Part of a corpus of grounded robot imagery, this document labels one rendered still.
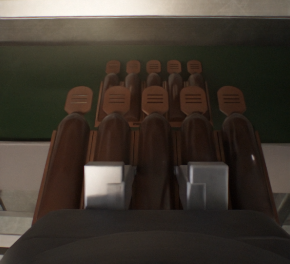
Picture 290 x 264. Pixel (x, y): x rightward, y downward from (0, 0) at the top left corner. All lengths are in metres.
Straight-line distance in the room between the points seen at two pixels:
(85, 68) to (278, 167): 0.22
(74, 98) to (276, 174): 0.22
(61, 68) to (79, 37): 0.05
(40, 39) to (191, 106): 0.29
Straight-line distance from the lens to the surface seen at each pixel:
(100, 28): 0.45
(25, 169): 0.37
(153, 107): 0.21
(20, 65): 0.45
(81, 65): 0.43
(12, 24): 0.47
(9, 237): 0.41
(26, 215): 0.99
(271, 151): 0.35
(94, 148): 0.19
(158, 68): 0.40
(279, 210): 0.72
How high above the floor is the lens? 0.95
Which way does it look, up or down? 46 degrees down
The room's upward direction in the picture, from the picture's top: 2 degrees clockwise
